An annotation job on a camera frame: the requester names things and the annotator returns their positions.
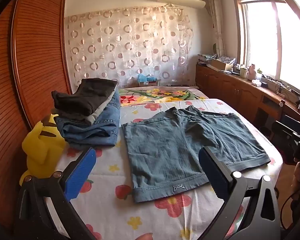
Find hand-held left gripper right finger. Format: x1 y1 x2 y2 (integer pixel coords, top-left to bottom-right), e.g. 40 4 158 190
198 146 282 240

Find yellow flowered quilt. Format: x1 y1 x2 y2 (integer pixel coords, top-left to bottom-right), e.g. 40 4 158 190
119 85 210 107

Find teal short pants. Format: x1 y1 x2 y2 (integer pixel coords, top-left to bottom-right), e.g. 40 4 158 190
121 105 271 203

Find white window curtain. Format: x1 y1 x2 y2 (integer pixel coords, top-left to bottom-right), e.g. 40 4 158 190
206 0 226 57

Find floral bed sheet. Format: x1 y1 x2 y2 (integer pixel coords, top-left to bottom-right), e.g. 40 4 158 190
44 97 283 240

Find circle patterned sheer curtain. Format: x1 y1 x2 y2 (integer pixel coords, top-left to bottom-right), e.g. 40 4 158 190
64 5 193 88

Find blue denim jeans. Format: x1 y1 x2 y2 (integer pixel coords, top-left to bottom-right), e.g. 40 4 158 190
55 88 121 132
61 120 118 147

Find wooden low cabinet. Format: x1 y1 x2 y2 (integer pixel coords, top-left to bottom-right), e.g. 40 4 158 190
195 64 300 135

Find cardboard box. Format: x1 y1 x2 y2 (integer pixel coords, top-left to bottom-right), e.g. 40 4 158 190
209 59 233 71

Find yellow plush toy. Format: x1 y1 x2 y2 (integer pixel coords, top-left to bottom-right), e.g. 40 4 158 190
19 114 67 187

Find black folded pants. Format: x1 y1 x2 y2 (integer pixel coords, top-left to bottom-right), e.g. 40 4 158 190
51 78 118 121

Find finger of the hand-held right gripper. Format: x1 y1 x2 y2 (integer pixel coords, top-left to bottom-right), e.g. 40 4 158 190
281 115 300 132
272 121 297 143

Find wooden framed window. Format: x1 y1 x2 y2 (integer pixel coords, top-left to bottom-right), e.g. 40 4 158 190
231 0 300 98

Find pink bottle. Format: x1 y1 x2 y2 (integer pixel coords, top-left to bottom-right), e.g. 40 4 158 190
247 64 257 80

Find grey folded pants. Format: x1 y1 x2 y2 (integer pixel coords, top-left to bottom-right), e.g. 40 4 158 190
84 92 115 126

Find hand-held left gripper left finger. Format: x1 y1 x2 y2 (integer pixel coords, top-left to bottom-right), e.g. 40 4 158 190
14 147 98 240

